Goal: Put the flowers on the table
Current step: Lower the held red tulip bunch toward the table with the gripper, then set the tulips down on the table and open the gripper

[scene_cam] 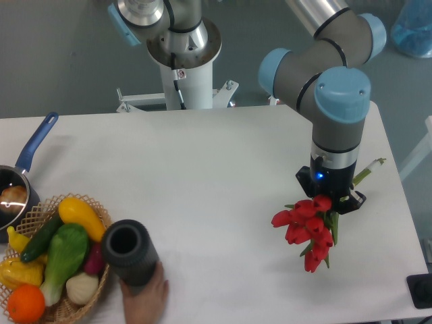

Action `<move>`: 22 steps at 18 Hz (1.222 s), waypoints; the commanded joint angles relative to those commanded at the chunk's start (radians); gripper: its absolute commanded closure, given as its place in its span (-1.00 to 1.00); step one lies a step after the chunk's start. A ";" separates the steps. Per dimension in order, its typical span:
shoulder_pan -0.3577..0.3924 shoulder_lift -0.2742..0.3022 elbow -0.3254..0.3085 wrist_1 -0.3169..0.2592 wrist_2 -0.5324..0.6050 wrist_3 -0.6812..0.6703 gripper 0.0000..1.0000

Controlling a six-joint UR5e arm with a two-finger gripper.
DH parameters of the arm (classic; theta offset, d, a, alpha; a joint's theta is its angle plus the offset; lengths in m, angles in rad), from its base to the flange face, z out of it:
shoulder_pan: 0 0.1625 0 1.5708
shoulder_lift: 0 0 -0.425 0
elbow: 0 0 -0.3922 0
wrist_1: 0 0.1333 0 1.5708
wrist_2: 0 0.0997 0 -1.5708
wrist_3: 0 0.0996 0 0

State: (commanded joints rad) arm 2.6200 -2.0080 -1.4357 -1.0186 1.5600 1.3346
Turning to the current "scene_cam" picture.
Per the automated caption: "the bare human hand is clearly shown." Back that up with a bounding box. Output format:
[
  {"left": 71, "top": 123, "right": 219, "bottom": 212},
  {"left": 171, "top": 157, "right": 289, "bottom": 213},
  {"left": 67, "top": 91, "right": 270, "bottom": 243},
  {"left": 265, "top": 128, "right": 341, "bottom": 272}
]
[{"left": 119, "top": 261, "right": 169, "bottom": 324}]

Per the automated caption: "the brown bread roll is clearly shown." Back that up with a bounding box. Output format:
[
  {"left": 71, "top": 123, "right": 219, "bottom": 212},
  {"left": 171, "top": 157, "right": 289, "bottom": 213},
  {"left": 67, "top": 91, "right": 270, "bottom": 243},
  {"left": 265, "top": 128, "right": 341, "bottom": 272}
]
[{"left": 1, "top": 186, "right": 27, "bottom": 215}]

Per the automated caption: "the white garlic bulb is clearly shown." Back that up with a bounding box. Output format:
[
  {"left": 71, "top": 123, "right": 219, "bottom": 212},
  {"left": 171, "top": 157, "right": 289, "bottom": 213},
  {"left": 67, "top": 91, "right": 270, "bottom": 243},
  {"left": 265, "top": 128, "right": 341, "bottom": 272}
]
[{"left": 66, "top": 272, "right": 99, "bottom": 305}]

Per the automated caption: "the dark grey ribbed vase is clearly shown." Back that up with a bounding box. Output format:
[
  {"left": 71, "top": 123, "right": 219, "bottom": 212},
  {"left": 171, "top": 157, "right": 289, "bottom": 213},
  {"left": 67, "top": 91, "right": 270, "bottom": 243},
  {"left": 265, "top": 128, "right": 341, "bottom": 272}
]
[{"left": 101, "top": 219, "right": 159, "bottom": 291}]

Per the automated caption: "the blue handled saucepan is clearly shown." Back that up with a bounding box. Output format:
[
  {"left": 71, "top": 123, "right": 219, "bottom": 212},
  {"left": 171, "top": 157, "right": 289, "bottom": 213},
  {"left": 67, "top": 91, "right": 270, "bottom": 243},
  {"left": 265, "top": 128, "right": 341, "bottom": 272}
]
[{"left": 1, "top": 112, "right": 59, "bottom": 244}]

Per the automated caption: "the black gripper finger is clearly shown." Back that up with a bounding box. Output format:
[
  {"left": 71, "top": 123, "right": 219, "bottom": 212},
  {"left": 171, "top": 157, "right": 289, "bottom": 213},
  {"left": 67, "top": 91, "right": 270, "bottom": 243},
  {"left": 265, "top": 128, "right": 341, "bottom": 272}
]
[
  {"left": 340, "top": 190, "right": 367, "bottom": 215},
  {"left": 296, "top": 166, "right": 317, "bottom": 196}
]

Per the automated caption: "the blue plastic bag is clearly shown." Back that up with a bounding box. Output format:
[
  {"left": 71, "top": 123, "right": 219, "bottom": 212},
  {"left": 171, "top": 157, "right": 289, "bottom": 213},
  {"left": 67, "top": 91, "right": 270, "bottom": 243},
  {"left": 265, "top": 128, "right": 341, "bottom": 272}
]
[{"left": 390, "top": 0, "right": 431, "bottom": 59}]

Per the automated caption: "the dark green cucumber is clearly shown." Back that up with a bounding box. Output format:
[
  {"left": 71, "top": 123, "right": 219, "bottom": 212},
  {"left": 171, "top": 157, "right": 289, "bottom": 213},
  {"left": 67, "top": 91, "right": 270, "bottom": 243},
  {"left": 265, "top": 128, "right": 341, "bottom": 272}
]
[{"left": 20, "top": 215, "right": 63, "bottom": 263}]

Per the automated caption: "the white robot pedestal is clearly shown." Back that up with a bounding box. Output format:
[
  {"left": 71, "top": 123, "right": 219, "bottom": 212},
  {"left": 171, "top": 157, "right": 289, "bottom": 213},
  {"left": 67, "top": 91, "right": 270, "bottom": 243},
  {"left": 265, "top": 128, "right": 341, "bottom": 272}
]
[{"left": 115, "top": 16, "right": 240, "bottom": 113}]

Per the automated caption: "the orange fruit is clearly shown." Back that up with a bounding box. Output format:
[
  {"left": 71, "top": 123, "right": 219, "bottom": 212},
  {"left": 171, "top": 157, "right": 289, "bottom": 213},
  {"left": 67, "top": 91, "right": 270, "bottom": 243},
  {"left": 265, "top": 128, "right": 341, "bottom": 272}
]
[{"left": 7, "top": 285, "right": 45, "bottom": 323}]

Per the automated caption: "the yellow bell pepper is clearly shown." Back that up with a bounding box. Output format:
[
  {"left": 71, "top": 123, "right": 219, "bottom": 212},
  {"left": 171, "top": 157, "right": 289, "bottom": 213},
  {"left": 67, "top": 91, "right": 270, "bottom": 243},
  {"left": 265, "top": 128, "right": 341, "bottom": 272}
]
[{"left": 1, "top": 257, "right": 45, "bottom": 290}]

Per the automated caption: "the red tulip bouquet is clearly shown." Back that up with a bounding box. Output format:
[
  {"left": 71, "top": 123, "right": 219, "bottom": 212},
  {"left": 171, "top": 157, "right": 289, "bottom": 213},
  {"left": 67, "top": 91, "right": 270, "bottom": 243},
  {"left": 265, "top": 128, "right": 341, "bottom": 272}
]
[{"left": 271, "top": 158, "right": 386, "bottom": 273}]

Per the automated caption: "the green bok choy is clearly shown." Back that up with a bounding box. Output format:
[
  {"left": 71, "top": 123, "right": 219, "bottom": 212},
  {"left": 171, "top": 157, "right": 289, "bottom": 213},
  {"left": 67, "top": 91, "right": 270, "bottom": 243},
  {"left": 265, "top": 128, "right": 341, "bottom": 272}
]
[{"left": 40, "top": 223, "right": 90, "bottom": 307}]

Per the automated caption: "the black device at edge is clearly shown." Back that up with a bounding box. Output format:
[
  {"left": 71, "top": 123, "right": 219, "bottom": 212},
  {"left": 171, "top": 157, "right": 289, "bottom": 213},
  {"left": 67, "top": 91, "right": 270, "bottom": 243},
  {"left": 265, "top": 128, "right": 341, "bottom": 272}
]
[{"left": 406, "top": 273, "right": 432, "bottom": 309}]

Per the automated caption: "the white frame at right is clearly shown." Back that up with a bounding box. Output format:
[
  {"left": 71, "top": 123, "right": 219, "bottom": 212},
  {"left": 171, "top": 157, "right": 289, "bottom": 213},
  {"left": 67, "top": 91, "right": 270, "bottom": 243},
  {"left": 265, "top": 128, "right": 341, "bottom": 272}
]
[{"left": 399, "top": 116, "right": 431, "bottom": 182}]

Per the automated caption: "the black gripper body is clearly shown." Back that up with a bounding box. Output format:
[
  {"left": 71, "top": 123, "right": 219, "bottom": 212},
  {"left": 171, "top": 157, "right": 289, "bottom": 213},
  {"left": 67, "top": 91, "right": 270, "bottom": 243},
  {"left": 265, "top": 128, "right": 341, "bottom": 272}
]
[{"left": 308, "top": 157, "right": 356, "bottom": 214}]

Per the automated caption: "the black cable on pedestal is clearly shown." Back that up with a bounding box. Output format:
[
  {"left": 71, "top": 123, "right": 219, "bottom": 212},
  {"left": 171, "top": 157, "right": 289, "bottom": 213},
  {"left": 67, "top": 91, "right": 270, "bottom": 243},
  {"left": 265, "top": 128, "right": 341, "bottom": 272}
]
[{"left": 169, "top": 52, "right": 188, "bottom": 111}]

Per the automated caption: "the purple red radish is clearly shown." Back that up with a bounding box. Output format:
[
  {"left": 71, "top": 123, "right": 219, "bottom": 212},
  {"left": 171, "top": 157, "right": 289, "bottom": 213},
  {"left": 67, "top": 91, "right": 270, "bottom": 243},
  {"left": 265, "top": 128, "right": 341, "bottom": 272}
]
[{"left": 83, "top": 243, "right": 105, "bottom": 275}]

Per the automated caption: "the yellow squash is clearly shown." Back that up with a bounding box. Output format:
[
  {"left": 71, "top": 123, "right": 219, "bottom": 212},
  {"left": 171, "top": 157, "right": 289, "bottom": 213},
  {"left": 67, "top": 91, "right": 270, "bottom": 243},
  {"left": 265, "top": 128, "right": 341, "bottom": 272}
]
[{"left": 58, "top": 197, "right": 106, "bottom": 243}]

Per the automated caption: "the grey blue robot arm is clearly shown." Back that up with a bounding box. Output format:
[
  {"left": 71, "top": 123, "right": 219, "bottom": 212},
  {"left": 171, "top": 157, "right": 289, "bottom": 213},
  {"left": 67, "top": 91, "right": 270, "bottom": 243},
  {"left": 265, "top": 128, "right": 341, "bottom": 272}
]
[{"left": 108, "top": 1, "right": 387, "bottom": 214}]

